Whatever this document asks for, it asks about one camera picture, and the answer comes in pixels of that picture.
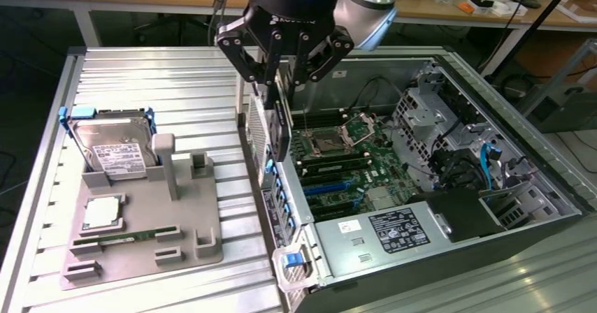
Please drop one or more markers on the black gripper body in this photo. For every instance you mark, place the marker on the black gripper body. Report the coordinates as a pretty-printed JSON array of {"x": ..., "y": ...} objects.
[{"x": 294, "y": 2}]

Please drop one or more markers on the graphics card with black fan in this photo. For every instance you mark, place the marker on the graphics card with black fan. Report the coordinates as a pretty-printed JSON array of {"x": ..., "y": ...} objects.
[{"x": 279, "y": 135}]

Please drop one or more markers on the metal socket cover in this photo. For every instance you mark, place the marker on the metal socket cover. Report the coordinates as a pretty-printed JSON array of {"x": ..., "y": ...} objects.
[{"x": 368, "y": 133}]

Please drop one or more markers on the CPU socket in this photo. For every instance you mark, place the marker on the CPU socket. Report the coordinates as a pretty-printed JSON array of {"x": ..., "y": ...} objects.
[{"x": 326, "y": 142}]

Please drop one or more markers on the perforated metal disk bay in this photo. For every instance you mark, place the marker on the perforated metal disk bay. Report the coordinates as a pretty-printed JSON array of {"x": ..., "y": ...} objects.
[{"x": 422, "y": 117}]

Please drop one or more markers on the installed black RAM stick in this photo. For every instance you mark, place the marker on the installed black RAM stick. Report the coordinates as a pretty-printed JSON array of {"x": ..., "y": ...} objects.
[{"x": 333, "y": 168}]

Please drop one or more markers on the green motherboard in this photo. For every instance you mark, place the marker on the green motherboard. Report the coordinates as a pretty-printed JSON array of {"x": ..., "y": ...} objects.
[{"x": 373, "y": 173}]

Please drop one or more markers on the blue disk caddy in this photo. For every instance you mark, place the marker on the blue disk caddy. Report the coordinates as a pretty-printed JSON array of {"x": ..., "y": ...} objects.
[{"x": 83, "y": 113}]

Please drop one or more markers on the blue expansion slot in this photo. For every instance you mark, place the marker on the blue expansion slot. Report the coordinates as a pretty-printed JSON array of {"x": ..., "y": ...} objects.
[{"x": 326, "y": 188}]

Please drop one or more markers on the silver hard disk drive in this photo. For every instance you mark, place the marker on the silver hard disk drive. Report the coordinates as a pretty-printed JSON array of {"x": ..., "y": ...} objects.
[{"x": 112, "y": 145}]

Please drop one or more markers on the black expansion slot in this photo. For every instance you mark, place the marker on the black expansion slot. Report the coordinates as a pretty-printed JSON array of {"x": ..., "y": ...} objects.
[{"x": 333, "y": 210}]

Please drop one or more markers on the grey parts rack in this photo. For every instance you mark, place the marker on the grey parts rack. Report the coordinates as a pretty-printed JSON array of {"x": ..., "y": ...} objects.
[{"x": 139, "y": 208}]

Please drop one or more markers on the black tripod pole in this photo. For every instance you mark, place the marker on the black tripod pole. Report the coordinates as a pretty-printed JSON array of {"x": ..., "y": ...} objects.
[{"x": 560, "y": 1}]

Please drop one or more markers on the dark grey box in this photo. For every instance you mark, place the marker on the dark grey box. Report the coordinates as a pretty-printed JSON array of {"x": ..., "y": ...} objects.
[{"x": 569, "y": 110}]

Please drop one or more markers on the silver power supply unit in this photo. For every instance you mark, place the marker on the silver power supply unit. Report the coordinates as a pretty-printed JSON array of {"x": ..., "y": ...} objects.
[{"x": 354, "y": 243}]

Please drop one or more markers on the silver CPU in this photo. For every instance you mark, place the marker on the silver CPU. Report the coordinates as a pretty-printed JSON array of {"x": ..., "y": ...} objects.
[{"x": 103, "y": 212}]

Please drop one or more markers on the green RAM stick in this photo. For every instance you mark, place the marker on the green RAM stick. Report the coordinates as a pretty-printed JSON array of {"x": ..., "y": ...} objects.
[{"x": 130, "y": 238}]

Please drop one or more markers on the blue case latch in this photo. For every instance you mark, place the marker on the blue case latch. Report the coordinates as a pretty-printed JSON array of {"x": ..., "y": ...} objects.
[{"x": 291, "y": 260}]

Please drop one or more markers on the black open PC case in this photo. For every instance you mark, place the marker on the black open PC case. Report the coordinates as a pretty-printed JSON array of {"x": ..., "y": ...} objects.
[{"x": 420, "y": 281}]

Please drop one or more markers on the aluminium frame stand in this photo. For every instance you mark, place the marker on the aluminium frame stand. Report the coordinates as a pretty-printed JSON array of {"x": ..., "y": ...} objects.
[{"x": 589, "y": 47}]

